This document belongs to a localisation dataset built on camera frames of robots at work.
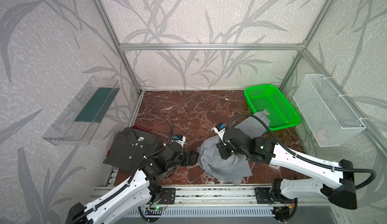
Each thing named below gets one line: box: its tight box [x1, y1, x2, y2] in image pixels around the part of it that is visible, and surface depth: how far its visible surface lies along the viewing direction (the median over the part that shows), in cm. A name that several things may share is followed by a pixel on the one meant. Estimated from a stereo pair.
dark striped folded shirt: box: [102, 127, 164, 174], surface depth 86 cm
